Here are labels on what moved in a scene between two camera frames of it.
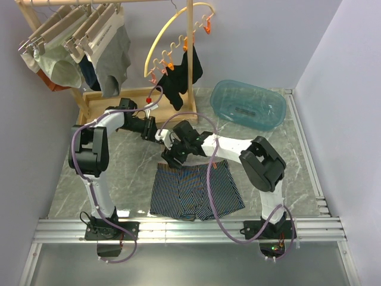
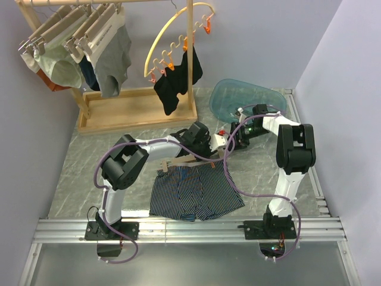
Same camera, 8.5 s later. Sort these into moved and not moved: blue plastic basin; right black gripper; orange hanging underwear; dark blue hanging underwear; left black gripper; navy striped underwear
Moved: left black gripper; right black gripper
Not moved: blue plastic basin; dark blue hanging underwear; navy striped underwear; orange hanging underwear
